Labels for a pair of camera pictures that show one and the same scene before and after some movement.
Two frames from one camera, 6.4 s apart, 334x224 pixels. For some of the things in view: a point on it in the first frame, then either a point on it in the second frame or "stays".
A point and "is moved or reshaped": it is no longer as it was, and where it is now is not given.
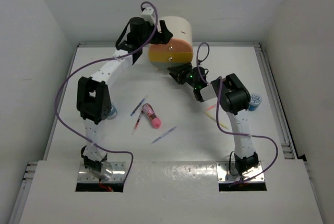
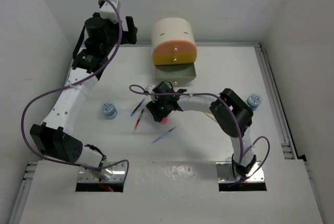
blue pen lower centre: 164,134 stays
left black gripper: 162,37 to 128,37
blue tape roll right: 255,99 stays
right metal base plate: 227,172 stays
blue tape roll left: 113,113 stays
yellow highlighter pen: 212,118 stays
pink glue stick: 155,120 to 165,120
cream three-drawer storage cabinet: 178,50 is moved or reshaped
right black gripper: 174,71 to 158,115
